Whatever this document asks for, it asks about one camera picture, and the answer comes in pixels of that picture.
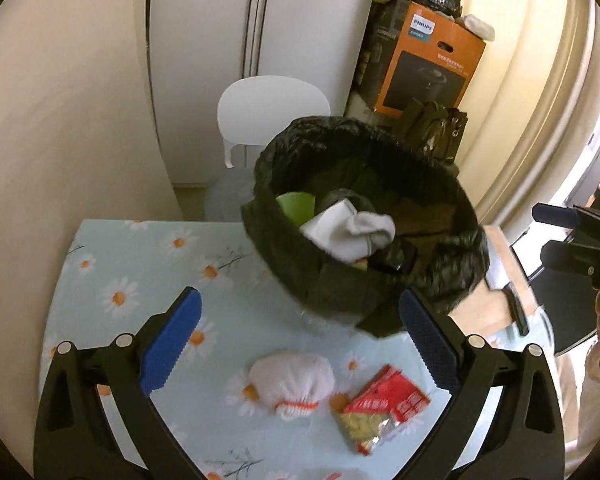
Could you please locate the white plastic chair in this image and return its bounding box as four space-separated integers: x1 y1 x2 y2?
216 76 332 168

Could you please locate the dark brown handbag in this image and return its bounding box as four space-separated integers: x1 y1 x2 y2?
395 100 468 166

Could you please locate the white cabinet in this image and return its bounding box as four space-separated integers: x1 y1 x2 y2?
147 0 381 186

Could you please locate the red snack packet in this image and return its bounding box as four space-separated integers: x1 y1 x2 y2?
330 364 432 457

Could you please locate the wooden cutting board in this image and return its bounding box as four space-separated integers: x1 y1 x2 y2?
450 225 537 331

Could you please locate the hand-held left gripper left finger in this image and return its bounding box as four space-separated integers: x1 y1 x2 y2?
34 286 203 480

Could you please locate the daisy print tablecloth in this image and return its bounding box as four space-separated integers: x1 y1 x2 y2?
39 217 556 480

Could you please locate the black-handled cleaver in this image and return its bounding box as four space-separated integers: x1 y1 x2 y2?
485 255 530 337

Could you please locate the white sock orange stripe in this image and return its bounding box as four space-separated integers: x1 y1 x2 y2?
299 199 397 263

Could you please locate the beige curtain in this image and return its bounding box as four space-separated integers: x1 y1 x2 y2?
450 0 600 226

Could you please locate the bin with black bag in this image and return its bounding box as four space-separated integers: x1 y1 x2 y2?
240 116 491 338

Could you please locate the white glove with orange trim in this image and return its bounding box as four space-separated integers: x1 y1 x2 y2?
249 352 337 421

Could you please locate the green paper cup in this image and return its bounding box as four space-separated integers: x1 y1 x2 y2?
276 191 317 226

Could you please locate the orange cardboard box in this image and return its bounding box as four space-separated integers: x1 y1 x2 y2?
372 0 487 121

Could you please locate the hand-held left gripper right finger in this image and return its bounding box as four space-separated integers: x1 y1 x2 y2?
399 286 566 480

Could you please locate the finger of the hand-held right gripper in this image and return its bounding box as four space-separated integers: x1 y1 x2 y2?
540 239 600 281
532 202 600 235

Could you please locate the white bundle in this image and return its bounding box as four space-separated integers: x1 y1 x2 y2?
457 12 496 41

